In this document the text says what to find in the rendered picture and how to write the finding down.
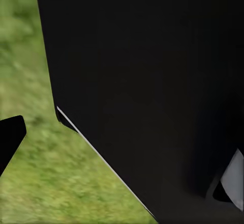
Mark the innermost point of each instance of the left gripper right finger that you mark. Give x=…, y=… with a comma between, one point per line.
x=236, y=131

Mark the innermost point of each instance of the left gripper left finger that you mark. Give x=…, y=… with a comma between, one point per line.
x=12, y=132

